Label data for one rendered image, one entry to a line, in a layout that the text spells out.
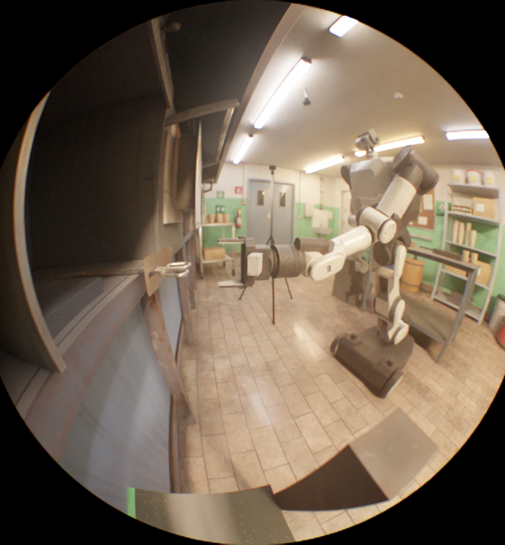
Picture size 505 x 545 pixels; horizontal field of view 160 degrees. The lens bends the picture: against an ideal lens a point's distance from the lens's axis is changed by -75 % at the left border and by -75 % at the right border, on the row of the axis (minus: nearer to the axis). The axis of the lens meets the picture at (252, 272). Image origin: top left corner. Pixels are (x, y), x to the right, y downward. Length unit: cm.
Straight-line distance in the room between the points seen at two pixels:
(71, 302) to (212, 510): 31
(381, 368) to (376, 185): 100
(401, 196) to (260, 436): 115
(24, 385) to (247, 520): 26
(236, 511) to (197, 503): 5
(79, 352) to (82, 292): 11
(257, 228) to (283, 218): 82
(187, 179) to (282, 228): 451
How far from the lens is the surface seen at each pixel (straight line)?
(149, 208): 57
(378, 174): 75
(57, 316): 27
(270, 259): 43
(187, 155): 79
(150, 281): 39
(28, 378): 22
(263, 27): 80
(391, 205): 63
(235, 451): 100
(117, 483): 42
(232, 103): 70
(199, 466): 100
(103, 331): 28
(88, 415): 35
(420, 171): 70
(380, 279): 105
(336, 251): 50
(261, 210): 492
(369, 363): 127
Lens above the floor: 96
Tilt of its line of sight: 17 degrees down
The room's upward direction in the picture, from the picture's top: 1 degrees clockwise
